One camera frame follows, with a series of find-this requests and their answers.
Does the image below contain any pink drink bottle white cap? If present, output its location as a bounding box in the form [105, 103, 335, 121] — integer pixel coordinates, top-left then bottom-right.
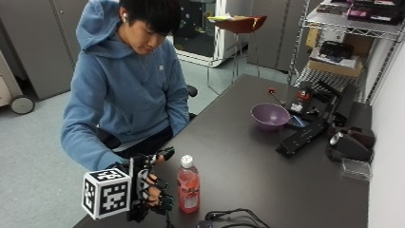
[176, 154, 201, 214]

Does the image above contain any white marker cube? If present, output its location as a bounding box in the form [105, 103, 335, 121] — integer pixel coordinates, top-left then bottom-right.
[81, 167, 133, 220]

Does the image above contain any the person in blue hoodie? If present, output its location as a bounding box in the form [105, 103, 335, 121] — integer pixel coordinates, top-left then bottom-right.
[60, 0, 191, 172]

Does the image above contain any purple bowl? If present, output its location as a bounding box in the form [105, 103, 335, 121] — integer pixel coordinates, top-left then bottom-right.
[249, 102, 292, 132]

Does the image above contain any white glass door cabinet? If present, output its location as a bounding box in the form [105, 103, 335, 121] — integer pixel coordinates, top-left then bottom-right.
[171, 0, 256, 68]

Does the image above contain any black stand with red part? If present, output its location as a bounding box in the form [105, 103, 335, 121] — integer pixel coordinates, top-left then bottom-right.
[288, 80, 357, 128]

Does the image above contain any grey cart with wheel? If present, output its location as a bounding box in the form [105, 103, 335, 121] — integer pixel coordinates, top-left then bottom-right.
[0, 49, 37, 115]

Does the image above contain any black rounded device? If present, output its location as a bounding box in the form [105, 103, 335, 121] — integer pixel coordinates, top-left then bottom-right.
[324, 125, 377, 163]

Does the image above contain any brown seat bar stool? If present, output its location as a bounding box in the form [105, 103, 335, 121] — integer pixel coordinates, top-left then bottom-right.
[205, 14, 268, 96]

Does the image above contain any grey metal cabinet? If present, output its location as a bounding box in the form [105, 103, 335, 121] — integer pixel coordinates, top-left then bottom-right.
[0, 0, 91, 101]
[245, 0, 315, 72]

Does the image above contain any clear plastic box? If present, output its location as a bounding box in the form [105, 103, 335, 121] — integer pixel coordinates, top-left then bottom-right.
[340, 157, 373, 181]

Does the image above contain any cardboard box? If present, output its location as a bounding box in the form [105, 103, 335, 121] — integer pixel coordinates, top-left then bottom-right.
[307, 58, 365, 78]

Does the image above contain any black pouch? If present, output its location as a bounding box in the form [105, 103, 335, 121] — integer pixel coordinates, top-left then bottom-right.
[317, 40, 356, 60]

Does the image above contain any stack of dark boxes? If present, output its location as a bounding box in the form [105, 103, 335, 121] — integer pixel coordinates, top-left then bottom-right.
[316, 0, 405, 26]

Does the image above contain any black cable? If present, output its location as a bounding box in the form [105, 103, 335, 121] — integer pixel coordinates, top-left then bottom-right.
[195, 207, 272, 228]

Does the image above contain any black flat rail device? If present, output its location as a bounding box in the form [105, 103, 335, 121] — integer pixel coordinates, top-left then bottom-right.
[275, 118, 331, 159]

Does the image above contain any metal wire shelf rack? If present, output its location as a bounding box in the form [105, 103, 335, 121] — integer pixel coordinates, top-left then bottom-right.
[288, 0, 405, 105]

